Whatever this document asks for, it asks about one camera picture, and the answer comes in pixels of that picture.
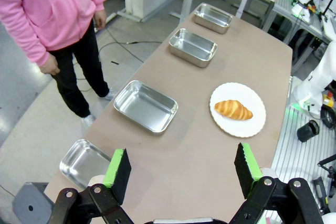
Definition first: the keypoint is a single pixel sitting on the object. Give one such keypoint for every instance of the black trousers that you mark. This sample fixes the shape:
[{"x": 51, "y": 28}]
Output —
[{"x": 78, "y": 64}]

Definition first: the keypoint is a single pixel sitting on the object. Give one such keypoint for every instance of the grey plastic stool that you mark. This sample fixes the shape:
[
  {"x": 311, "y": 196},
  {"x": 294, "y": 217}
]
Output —
[{"x": 29, "y": 203}]

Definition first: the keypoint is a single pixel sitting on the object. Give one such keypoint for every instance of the person's left hand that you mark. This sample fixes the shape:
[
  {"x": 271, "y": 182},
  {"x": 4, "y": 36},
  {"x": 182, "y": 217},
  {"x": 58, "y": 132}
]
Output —
[{"x": 100, "y": 20}]

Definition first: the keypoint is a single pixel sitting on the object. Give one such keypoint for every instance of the person's right hand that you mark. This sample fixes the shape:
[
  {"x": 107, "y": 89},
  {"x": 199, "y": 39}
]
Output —
[{"x": 50, "y": 65}]

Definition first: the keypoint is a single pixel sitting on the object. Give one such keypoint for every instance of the person's left grey sneaker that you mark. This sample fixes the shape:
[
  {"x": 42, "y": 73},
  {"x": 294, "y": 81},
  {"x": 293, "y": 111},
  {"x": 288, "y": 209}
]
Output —
[{"x": 110, "y": 95}]

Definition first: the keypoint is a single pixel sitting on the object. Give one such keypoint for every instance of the person's right forearm pink sleeve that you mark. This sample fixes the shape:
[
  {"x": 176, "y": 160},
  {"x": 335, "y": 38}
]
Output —
[{"x": 23, "y": 40}]

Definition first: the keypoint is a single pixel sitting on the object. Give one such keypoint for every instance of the yellow emergency stop button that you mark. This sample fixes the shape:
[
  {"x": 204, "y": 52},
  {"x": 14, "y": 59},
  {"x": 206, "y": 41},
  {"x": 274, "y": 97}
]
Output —
[{"x": 328, "y": 100}]

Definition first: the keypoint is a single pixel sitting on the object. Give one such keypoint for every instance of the white scalloped round plate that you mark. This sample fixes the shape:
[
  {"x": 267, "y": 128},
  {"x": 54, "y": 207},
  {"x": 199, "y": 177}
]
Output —
[{"x": 236, "y": 127}]

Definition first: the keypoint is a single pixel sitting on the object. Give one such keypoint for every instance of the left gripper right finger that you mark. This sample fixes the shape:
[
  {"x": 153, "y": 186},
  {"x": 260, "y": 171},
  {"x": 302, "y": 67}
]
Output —
[{"x": 245, "y": 171}]

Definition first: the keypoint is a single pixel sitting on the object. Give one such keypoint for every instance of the person's grey sneaker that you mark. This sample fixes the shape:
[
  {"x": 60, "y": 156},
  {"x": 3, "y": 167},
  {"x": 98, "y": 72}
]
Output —
[
  {"x": 110, "y": 95},
  {"x": 88, "y": 121}
]

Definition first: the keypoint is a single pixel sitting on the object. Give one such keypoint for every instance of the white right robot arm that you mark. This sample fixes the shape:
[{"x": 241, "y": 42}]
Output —
[{"x": 315, "y": 82}]

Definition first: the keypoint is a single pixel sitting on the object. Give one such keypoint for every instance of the person's right grey sneaker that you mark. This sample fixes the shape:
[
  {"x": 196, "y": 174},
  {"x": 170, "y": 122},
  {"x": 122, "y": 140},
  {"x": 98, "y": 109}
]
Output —
[{"x": 88, "y": 121}]

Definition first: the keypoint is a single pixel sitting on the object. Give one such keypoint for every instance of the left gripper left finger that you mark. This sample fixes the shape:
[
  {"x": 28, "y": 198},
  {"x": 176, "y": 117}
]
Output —
[{"x": 118, "y": 174}]

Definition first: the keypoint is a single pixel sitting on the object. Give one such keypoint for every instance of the aluminium slotted robot bench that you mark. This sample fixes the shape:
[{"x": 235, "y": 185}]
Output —
[{"x": 288, "y": 161}]

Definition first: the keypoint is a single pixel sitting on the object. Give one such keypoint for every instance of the pink hoodie torso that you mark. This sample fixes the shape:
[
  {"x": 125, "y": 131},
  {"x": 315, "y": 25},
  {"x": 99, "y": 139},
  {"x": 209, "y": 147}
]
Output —
[{"x": 47, "y": 6}]

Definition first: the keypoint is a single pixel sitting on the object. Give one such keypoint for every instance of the black metal bracket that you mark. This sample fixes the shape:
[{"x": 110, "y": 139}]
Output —
[{"x": 320, "y": 190}]

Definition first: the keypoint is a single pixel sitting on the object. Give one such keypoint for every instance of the rectangular stainless steel tray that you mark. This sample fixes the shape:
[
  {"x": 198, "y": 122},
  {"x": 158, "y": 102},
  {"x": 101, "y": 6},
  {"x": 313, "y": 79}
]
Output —
[
  {"x": 212, "y": 16},
  {"x": 144, "y": 106},
  {"x": 193, "y": 45},
  {"x": 78, "y": 161}
]

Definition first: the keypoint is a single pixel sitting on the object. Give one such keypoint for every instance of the golden croissant bread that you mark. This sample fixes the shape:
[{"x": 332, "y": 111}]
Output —
[{"x": 233, "y": 110}]

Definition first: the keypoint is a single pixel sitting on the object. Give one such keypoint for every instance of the black cylinder cup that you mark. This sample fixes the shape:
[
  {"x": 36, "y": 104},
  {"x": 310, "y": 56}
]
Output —
[{"x": 307, "y": 132}]

